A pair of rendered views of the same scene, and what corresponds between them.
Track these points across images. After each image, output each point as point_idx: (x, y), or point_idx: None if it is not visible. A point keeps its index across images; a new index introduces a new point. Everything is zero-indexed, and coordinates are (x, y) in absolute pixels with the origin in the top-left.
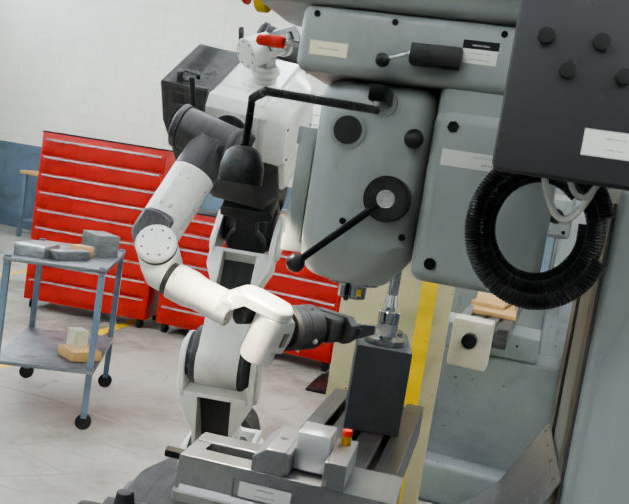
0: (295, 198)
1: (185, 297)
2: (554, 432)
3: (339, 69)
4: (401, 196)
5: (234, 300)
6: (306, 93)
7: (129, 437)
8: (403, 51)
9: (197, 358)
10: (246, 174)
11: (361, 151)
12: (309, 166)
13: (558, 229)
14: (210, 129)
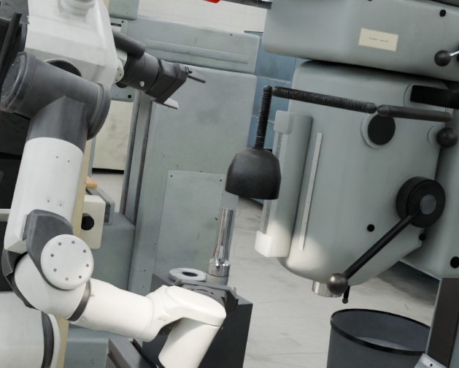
0: (283, 197)
1: (109, 321)
2: (449, 367)
3: (386, 63)
4: (441, 200)
5: (171, 312)
6: (411, 108)
7: None
8: (446, 45)
9: None
10: (276, 188)
11: (390, 150)
12: (299, 160)
13: (125, 93)
14: (72, 89)
